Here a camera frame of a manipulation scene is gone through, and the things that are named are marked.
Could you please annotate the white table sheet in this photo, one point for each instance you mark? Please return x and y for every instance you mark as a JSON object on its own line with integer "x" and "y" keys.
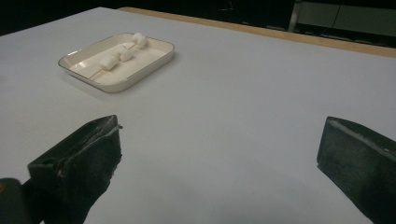
{"x": 218, "y": 109}

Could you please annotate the grey background panel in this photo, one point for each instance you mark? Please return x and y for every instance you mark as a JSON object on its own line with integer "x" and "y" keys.
{"x": 364, "y": 20}

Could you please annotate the thin wooden skewer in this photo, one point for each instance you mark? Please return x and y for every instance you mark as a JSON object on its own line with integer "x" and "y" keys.
{"x": 96, "y": 73}

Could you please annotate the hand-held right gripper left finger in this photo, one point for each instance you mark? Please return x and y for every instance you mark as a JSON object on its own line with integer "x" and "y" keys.
{"x": 84, "y": 161}

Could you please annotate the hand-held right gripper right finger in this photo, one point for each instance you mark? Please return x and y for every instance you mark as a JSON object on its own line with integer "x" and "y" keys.
{"x": 358, "y": 165}

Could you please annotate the cream rectangular tray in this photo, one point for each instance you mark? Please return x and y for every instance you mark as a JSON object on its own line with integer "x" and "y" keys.
{"x": 141, "y": 67}

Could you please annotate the white metal stand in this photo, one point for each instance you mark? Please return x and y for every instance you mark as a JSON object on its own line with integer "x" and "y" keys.
{"x": 294, "y": 15}

